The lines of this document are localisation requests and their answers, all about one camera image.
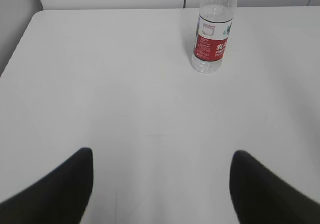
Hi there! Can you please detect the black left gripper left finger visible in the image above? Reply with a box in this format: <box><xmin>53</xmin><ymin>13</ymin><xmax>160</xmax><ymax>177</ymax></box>
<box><xmin>0</xmin><ymin>147</ymin><xmax>94</xmax><ymax>223</ymax></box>

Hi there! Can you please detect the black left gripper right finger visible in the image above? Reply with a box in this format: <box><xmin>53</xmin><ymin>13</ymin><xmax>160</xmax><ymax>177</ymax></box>
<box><xmin>229</xmin><ymin>150</ymin><xmax>320</xmax><ymax>223</ymax></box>

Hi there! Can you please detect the Nongfu Spring water bottle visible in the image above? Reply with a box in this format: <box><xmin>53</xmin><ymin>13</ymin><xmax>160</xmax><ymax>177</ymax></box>
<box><xmin>192</xmin><ymin>0</ymin><xmax>238</xmax><ymax>74</ymax></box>

